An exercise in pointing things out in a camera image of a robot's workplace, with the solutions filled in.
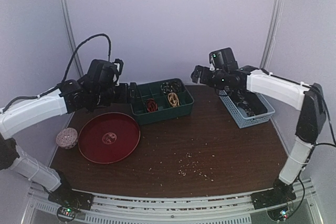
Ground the dark green divided organizer box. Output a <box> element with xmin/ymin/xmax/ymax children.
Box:
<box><xmin>131</xmin><ymin>78</ymin><xmax>194</xmax><ymax>125</ymax></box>

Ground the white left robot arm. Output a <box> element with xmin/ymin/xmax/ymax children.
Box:
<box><xmin>1</xmin><ymin>59</ymin><xmax>137</xmax><ymax>205</ymax></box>

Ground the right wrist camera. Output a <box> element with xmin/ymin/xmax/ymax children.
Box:
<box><xmin>209</xmin><ymin>52</ymin><xmax>217</xmax><ymax>71</ymax></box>

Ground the black white rolled tie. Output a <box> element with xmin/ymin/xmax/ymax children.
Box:
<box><xmin>161</xmin><ymin>80</ymin><xmax>182</xmax><ymax>94</ymax></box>

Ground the plain black tie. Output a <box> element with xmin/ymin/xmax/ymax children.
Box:
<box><xmin>238</xmin><ymin>92</ymin><xmax>268</xmax><ymax>116</ymax></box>

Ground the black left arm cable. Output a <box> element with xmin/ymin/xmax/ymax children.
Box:
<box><xmin>61</xmin><ymin>34</ymin><xmax>112</xmax><ymax>83</ymax></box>

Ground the light blue perforated basket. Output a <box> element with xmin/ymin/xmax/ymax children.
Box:
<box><xmin>215</xmin><ymin>88</ymin><xmax>275</xmax><ymax>129</ymax></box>

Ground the red round tray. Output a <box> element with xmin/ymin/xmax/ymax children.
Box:
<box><xmin>78</xmin><ymin>112</ymin><xmax>141</xmax><ymax>164</ymax></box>

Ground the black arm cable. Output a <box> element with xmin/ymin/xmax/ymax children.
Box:
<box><xmin>61</xmin><ymin>34</ymin><xmax>112</xmax><ymax>83</ymax></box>
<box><xmin>309</xmin><ymin>87</ymin><xmax>336</xmax><ymax>146</ymax></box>

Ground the right aluminium frame post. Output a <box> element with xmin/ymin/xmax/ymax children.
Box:
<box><xmin>260</xmin><ymin>0</ymin><xmax>284</xmax><ymax>69</ymax></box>

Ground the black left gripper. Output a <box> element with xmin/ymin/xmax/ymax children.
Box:
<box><xmin>92</xmin><ymin>81</ymin><xmax>139</xmax><ymax>106</ymax></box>

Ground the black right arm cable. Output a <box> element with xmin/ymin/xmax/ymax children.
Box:
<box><xmin>309</xmin><ymin>87</ymin><xmax>336</xmax><ymax>146</ymax></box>

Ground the tan patterned rolled tie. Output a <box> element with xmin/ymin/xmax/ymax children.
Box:
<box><xmin>167</xmin><ymin>92</ymin><xmax>180</xmax><ymax>108</ymax></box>

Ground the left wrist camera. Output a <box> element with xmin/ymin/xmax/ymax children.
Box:
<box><xmin>113</xmin><ymin>58</ymin><xmax>124</xmax><ymax>85</ymax></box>

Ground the left aluminium frame post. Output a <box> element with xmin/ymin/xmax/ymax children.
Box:
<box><xmin>54</xmin><ymin>0</ymin><xmax>88</xmax><ymax>78</ymax></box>

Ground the aluminium frame post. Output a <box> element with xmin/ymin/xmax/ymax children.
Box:
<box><xmin>260</xmin><ymin>0</ymin><xmax>284</xmax><ymax>69</ymax></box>
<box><xmin>54</xmin><ymin>0</ymin><xmax>88</xmax><ymax>78</ymax></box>

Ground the orange navy striped tie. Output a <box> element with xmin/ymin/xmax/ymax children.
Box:
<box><xmin>145</xmin><ymin>99</ymin><xmax>158</xmax><ymax>112</ymax></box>

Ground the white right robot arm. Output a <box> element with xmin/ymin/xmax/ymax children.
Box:
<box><xmin>191</xmin><ymin>48</ymin><xmax>328</xmax><ymax>204</ymax></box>

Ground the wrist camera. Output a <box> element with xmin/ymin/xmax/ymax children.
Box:
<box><xmin>209</xmin><ymin>52</ymin><xmax>217</xmax><ymax>71</ymax></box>
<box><xmin>113</xmin><ymin>58</ymin><xmax>124</xmax><ymax>85</ymax></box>

